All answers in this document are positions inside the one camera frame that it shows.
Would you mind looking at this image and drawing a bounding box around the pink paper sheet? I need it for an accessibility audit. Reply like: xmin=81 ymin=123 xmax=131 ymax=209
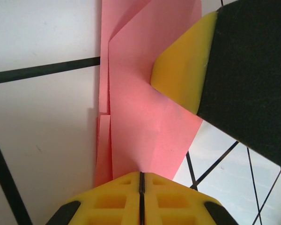
xmin=93 ymin=0 xmax=203 ymax=188

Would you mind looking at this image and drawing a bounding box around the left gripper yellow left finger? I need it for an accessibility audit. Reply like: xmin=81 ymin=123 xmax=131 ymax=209
xmin=45 ymin=171 xmax=141 ymax=225

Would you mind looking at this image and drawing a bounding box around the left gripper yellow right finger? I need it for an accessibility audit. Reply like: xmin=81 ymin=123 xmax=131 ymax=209
xmin=140 ymin=171 xmax=236 ymax=225

